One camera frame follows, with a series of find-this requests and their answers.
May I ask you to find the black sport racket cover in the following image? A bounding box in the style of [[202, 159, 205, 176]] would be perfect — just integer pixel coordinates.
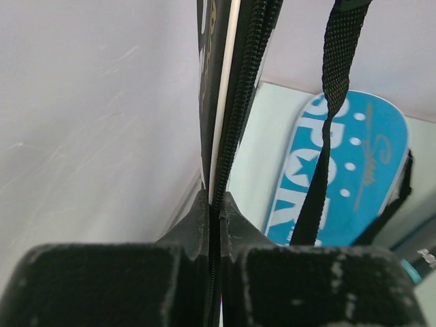
[[197, 1, 369, 326]]

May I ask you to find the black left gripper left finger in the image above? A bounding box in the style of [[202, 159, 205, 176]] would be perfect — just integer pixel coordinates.
[[1, 190, 209, 326]]

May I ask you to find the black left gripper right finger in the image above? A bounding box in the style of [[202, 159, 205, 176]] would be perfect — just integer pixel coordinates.
[[220, 193, 426, 326]]

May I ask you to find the black shuttlecock tube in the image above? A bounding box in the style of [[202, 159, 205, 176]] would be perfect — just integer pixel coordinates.
[[401, 248, 435, 284]]

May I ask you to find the blue sport racket cover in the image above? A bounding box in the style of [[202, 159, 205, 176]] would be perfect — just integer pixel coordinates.
[[264, 91, 409, 246]]

